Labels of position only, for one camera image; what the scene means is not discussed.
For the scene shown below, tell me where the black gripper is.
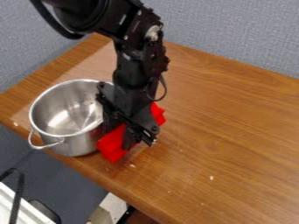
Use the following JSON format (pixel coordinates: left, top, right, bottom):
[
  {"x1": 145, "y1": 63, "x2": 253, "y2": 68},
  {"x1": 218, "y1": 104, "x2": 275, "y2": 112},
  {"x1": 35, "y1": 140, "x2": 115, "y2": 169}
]
[{"x1": 97, "y1": 58, "x2": 170, "y2": 151}]

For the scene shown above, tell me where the red block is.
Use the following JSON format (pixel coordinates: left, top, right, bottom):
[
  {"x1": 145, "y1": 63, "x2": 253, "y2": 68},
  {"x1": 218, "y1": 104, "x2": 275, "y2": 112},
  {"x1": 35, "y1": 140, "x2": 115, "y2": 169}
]
[{"x1": 97, "y1": 102, "x2": 166, "y2": 163}]

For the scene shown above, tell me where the metal pot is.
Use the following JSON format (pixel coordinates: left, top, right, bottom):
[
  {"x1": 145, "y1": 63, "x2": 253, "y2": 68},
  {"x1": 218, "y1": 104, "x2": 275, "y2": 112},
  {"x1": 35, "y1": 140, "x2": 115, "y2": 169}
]
[{"x1": 28, "y1": 79, "x2": 103, "y2": 157}]

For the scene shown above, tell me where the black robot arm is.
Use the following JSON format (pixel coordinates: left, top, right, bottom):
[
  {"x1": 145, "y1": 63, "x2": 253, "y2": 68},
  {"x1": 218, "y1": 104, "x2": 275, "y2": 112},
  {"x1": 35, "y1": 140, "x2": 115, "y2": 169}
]
[{"x1": 30, "y1": 0, "x2": 170, "y2": 151}]

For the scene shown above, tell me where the white equipment box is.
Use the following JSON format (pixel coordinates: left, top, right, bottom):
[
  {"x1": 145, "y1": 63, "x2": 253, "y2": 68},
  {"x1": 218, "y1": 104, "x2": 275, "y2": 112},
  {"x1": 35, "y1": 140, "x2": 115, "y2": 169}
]
[{"x1": 0, "y1": 182, "x2": 62, "y2": 224}]

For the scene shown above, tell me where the white table bracket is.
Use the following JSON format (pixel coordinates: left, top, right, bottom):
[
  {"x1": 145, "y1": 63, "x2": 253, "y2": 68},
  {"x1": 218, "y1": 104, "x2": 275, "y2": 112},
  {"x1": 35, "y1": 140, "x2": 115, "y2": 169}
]
[{"x1": 85, "y1": 192, "x2": 137, "y2": 224}]

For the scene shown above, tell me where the black cable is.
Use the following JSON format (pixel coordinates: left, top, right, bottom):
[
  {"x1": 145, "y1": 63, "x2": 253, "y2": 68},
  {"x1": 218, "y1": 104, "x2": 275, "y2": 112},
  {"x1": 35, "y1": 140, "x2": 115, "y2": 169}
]
[{"x1": 0, "y1": 167, "x2": 26, "y2": 224}]

